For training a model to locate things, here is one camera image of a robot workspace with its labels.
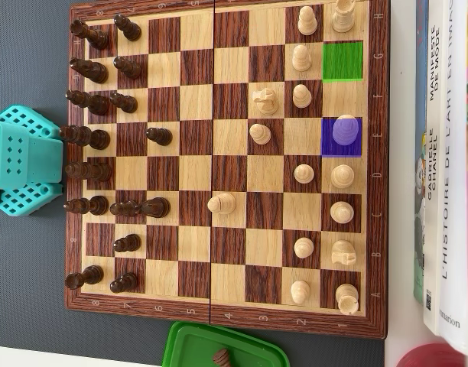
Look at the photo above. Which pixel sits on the light wooden king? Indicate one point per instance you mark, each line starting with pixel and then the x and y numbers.
pixel 345 132

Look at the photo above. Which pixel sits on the light pawn left of centre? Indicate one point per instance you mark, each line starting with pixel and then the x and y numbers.
pixel 221 203

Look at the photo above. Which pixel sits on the wooden chessboard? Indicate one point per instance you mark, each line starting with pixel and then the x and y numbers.
pixel 195 172

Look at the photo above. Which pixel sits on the light wooden pawn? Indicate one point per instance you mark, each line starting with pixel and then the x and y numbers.
pixel 260 134
pixel 307 21
pixel 300 292
pixel 301 58
pixel 304 173
pixel 302 96
pixel 304 247

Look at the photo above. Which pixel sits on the dark wooden knight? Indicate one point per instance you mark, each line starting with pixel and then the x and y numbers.
pixel 155 207
pixel 90 70

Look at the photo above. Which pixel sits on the light wooden knight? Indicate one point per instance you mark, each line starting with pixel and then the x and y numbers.
pixel 343 252
pixel 265 101

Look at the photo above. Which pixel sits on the dark wooden queen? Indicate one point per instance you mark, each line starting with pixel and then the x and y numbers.
pixel 90 171

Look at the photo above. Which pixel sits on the dark wooden bishop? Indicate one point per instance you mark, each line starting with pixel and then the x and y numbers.
pixel 88 205
pixel 90 103

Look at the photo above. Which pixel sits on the dark wooden king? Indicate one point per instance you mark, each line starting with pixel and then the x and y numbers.
pixel 88 137

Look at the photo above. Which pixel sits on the green plastic container lid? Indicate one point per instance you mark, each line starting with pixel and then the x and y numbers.
pixel 203 344

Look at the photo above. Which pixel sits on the dark wooden rook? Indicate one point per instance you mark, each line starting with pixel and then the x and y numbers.
pixel 85 277
pixel 92 36

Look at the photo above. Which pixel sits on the white Gabrielle Chanel book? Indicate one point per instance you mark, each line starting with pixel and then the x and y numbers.
pixel 433 229

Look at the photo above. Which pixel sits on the blue illustrated book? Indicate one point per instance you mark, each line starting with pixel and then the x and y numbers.
pixel 419 95

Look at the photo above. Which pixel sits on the dark grey mat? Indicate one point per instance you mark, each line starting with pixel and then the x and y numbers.
pixel 27 267

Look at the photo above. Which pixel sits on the red round container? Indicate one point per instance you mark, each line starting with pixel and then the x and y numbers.
pixel 429 357

